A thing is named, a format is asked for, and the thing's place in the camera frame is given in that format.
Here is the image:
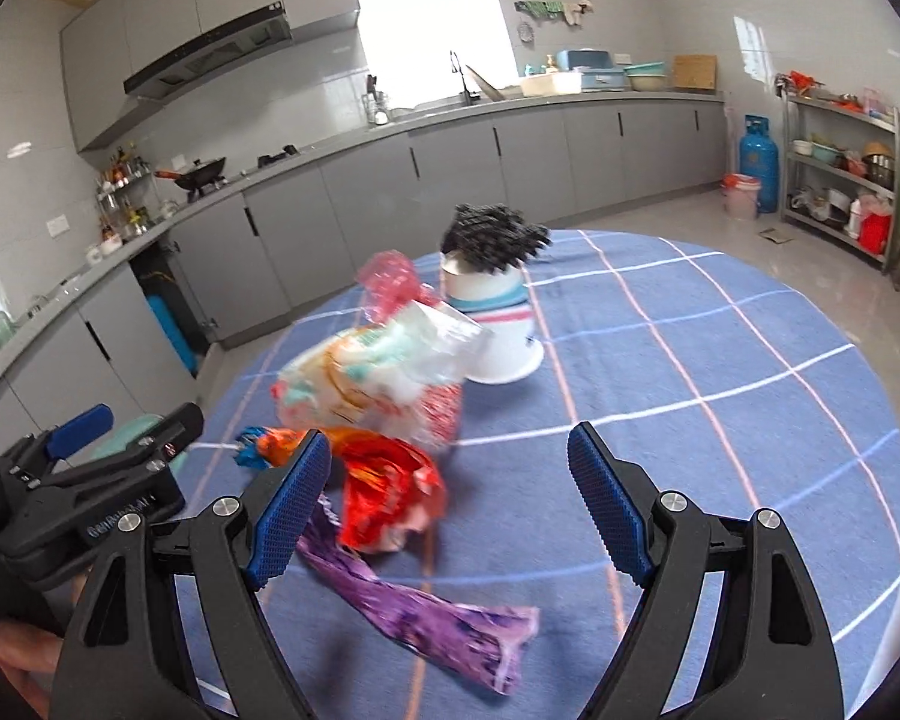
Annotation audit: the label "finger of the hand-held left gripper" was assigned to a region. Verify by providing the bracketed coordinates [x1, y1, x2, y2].
[0, 403, 115, 477]
[41, 403, 205, 492]

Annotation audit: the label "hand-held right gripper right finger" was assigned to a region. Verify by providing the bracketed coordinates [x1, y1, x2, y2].
[566, 421, 847, 720]

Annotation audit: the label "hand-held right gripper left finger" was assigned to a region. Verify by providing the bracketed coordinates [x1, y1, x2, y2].
[51, 429, 335, 720]

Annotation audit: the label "blue candy wrapper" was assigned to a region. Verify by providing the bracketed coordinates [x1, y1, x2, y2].
[234, 426, 282, 470]

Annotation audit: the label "red foil wrapper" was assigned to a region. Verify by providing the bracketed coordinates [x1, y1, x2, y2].
[270, 426, 449, 554]

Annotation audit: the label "printed white plastic bag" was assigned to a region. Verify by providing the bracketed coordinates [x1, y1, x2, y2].
[270, 298, 488, 432]

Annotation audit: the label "purple foil wrapper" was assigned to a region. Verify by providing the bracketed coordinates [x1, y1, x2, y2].
[296, 495, 541, 695]

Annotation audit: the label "clear red-print plastic bag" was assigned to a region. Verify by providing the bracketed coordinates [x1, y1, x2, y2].
[379, 382, 466, 455]

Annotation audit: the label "black foam net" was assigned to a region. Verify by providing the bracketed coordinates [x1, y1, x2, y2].
[439, 202, 552, 275]

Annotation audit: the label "person's left hand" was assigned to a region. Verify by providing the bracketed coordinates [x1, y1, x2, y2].
[0, 622, 68, 720]

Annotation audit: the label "blue gas cylinder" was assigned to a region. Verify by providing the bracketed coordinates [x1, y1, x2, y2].
[735, 114, 781, 215]
[146, 292, 200, 376]

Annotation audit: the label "blue plaid tablecloth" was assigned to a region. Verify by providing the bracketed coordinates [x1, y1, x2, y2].
[169, 229, 900, 720]

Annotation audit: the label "metal spice rack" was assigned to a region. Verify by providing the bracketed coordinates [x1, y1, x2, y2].
[94, 146, 158, 241]

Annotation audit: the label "pink foam net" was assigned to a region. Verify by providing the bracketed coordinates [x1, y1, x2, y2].
[356, 249, 440, 323]

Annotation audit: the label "black wok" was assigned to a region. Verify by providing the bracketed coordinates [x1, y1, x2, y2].
[155, 156, 227, 192]

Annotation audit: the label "pink bucket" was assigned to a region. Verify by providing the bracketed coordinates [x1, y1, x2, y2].
[722, 174, 762, 221]

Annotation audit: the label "grey lower cabinets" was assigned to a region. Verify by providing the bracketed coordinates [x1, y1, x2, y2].
[0, 101, 728, 458]

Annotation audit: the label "red bag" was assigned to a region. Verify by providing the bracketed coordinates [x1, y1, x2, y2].
[859, 210, 893, 256]

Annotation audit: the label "black range hood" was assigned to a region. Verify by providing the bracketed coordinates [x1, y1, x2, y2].
[124, 4, 293, 102]

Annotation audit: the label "utensil holder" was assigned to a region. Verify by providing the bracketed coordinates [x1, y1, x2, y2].
[364, 75, 392, 126]

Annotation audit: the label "metal shelf rack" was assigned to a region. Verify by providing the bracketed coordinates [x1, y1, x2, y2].
[776, 71, 900, 271]

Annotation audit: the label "grey kitchen countertop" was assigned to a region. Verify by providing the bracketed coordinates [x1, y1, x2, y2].
[0, 88, 725, 380]

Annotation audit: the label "white plastic tub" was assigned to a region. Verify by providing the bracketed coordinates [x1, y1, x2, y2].
[521, 73, 582, 97]

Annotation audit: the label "stacked teal bowls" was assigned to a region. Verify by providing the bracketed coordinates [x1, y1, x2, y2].
[624, 61, 667, 92]

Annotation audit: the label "leaning metal tray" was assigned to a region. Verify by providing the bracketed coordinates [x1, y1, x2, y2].
[465, 64, 507, 102]

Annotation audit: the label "blue dish rack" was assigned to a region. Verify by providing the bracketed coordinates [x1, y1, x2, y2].
[555, 49, 627, 93]

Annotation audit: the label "wooden cutting board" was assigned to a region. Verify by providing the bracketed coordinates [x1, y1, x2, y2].
[673, 54, 719, 91]

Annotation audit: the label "kitchen faucet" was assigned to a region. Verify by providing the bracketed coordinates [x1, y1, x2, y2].
[450, 51, 475, 106]

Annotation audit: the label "bright window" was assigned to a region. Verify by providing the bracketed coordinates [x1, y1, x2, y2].
[349, 0, 518, 102]

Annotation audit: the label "hanging cloths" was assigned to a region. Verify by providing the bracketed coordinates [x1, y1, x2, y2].
[514, 0, 595, 27]

